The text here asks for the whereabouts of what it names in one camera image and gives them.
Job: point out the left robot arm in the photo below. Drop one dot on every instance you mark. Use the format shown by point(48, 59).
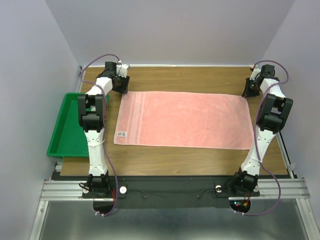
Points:
point(93, 118)

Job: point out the green plastic tray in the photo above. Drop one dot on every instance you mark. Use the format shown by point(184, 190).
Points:
point(68, 138)

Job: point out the aluminium frame rail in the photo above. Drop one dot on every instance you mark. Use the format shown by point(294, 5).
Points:
point(64, 215)

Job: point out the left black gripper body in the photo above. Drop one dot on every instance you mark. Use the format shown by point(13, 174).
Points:
point(122, 84)

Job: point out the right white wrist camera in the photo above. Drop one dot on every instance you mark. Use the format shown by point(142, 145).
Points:
point(255, 70)

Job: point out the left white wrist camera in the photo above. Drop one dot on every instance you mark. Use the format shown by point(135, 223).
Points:
point(122, 69)

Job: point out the pink towel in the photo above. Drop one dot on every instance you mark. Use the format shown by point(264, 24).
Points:
point(184, 119)

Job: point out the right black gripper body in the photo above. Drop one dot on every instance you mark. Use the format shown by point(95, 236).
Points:
point(251, 89)

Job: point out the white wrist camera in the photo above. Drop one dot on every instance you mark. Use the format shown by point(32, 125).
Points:
point(255, 70)
point(122, 69)

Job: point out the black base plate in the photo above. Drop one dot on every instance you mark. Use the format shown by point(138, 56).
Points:
point(173, 192)

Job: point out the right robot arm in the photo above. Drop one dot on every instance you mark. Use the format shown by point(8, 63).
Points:
point(272, 114)

